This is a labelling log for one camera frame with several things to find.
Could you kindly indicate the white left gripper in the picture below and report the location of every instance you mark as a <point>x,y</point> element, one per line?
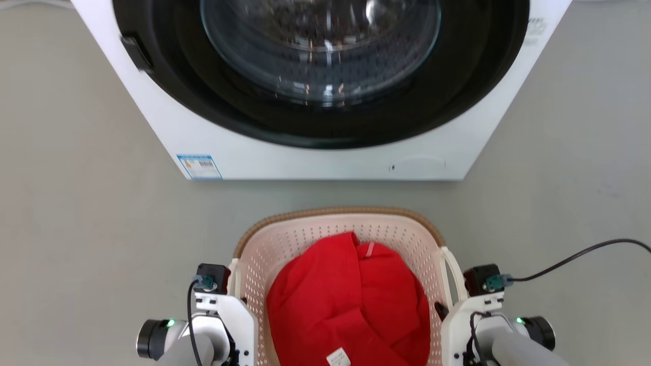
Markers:
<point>239,317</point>

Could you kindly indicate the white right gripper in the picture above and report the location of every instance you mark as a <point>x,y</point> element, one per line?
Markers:
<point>460,320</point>

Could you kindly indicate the beige perforated laundry basket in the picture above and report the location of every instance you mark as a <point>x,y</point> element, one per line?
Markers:
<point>285,239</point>

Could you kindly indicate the red garment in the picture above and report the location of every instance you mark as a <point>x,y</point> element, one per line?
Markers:
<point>330,300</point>

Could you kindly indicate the white garment tag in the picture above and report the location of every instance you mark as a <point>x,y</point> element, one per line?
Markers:
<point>338,357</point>

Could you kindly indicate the blue energy label sticker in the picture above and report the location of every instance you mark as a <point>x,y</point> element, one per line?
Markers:
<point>200,166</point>

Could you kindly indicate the white front-load washing machine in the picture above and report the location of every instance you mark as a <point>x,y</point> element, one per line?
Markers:
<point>325,162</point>

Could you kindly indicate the black round washer door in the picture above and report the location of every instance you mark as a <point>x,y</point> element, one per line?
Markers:
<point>229,101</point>

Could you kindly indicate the white text sticker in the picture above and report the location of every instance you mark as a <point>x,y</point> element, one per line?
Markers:
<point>535,31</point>

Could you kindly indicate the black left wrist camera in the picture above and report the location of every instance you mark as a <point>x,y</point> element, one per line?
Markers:
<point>213,277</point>

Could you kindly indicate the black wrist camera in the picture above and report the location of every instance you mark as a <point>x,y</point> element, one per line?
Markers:
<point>480,279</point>
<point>213,277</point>

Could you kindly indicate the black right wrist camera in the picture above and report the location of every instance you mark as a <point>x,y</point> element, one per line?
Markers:
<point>480,279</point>

